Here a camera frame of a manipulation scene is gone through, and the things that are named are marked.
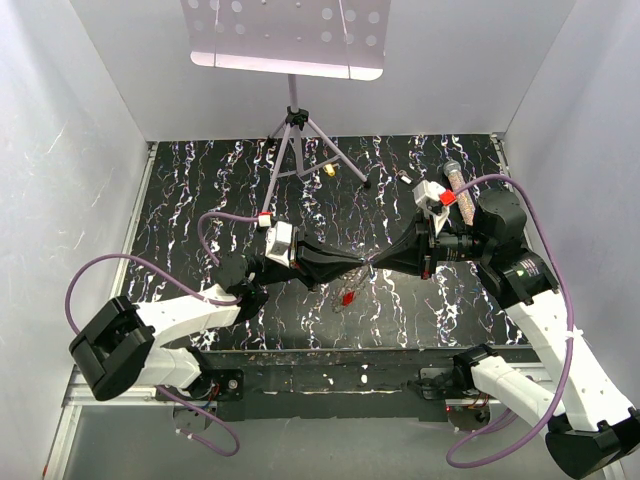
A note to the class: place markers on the lilac music stand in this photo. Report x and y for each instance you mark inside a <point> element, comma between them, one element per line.
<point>330,39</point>

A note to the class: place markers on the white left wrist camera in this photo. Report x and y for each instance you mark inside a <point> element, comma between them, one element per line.
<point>279,246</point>

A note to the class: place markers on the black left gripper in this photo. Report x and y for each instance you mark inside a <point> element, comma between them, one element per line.
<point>313,264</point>

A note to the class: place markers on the red key tag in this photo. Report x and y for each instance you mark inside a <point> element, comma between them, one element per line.
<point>348,298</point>

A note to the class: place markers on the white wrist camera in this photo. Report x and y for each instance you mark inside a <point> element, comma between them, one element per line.
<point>435,200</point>
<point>279,246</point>

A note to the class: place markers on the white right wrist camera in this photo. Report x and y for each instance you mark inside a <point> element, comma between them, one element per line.
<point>435,200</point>

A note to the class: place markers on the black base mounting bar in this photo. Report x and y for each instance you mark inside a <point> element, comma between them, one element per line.
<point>345,384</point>

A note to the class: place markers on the sprinkles filled tube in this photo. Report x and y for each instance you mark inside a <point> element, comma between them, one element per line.
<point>453,172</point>

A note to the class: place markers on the yellow key tag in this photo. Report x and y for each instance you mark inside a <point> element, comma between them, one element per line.
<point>329,170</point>

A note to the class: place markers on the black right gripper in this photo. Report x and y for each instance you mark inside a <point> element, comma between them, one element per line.
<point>413,251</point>

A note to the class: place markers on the aluminium frame rail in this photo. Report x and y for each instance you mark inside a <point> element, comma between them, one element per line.
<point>77,394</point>

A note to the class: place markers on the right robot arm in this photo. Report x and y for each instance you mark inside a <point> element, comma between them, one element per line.
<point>586,421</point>

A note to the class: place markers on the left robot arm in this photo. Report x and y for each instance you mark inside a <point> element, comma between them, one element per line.
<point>128,344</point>

